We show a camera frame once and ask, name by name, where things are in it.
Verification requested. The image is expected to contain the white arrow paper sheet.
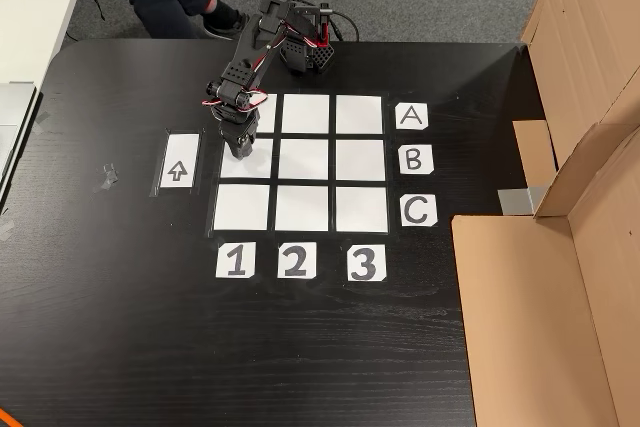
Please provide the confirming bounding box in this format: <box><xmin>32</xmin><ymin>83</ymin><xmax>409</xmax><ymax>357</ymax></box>
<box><xmin>159</xmin><ymin>133</ymin><xmax>201</xmax><ymax>190</ymax></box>

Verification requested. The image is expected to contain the paper sheet number 2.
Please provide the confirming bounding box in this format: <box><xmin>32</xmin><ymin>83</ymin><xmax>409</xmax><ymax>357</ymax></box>
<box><xmin>277</xmin><ymin>241</ymin><xmax>318</xmax><ymax>280</ymax></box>

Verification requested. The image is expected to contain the white paper grid square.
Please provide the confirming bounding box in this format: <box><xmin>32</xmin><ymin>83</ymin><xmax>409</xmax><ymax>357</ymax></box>
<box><xmin>220</xmin><ymin>138</ymin><xmax>274</xmax><ymax>180</ymax></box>
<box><xmin>281</xmin><ymin>93</ymin><xmax>331</xmax><ymax>134</ymax></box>
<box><xmin>277</xmin><ymin>138</ymin><xmax>330</xmax><ymax>181</ymax></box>
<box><xmin>335</xmin><ymin>94</ymin><xmax>384</xmax><ymax>135</ymax></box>
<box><xmin>213</xmin><ymin>184</ymin><xmax>271</xmax><ymax>232</ymax></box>
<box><xmin>253</xmin><ymin>93</ymin><xmax>278</xmax><ymax>133</ymax></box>
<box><xmin>335</xmin><ymin>139</ymin><xmax>387</xmax><ymax>182</ymax></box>
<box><xmin>334</xmin><ymin>186</ymin><xmax>390</xmax><ymax>234</ymax></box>
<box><xmin>274</xmin><ymin>185</ymin><xmax>330</xmax><ymax>233</ymax></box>

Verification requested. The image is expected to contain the brown cardboard sheet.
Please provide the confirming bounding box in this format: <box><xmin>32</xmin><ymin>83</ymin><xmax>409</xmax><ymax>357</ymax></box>
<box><xmin>451</xmin><ymin>122</ymin><xmax>640</xmax><ymax>427</ymax></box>
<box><xmin>512</xmin><ymin>0</ymin><xmax>640</xmax><ymax>188</ymax></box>

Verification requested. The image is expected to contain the paper sheet letter B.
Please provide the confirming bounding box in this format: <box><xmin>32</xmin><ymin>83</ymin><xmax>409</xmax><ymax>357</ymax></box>
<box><xmin>398</xmin><ymin>144</ymin><xmax>434</xmax><ymax>176</ymax></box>

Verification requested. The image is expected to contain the paper sheet letter C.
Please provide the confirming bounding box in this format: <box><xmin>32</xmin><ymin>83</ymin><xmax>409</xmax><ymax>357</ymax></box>
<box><xmin>399</xmin><ymin>195</ymin><xmax>439</xmax><ymax>228</ymax></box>

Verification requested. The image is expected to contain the white desk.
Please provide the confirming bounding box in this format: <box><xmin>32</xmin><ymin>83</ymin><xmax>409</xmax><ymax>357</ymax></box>
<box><xmin>0</xmin><ymin>0</ymin><xmax>96</xmax><ymax>208</ymax></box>

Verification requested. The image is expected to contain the paper sheet letter A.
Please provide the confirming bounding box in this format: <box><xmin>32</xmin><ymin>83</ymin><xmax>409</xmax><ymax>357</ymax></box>
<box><xmin>395</xmin><ymin>102</ymin><xmax>429</xmax><ymax>131</ymax></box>

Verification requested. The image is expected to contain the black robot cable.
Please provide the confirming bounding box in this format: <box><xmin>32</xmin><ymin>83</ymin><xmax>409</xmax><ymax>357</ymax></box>
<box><xmin>329</xmin><ymin>10</ymin><xmax>361</xmax><ymax>43</ymax></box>

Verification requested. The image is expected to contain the paper sheet number 3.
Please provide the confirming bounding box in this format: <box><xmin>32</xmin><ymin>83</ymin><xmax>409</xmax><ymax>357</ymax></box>
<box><xmin>347</xmin><ymin>244</ymin><xmax>387</xmax><ymax>283</ymax></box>

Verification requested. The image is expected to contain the red and black clamp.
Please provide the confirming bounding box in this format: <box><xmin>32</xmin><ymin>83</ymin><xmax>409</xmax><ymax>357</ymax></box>
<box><xmin>314</xmin><ymin>3</ymin><xmax>332</xmax><ymax>47</ymax></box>

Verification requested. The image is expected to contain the paper sheet number 1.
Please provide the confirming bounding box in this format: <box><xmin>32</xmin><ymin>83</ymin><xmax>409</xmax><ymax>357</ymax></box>
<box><xmin>215</xmin><ymin>241</ymin><xmax>257</xmax><ymax>279</ymax></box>

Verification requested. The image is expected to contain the grey tape strip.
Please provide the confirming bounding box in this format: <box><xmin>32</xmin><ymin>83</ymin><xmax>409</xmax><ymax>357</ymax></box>
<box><xmin>497</xmin><ymin>185</ymin><xmax>549</xmax><ymax>217</ymax></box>

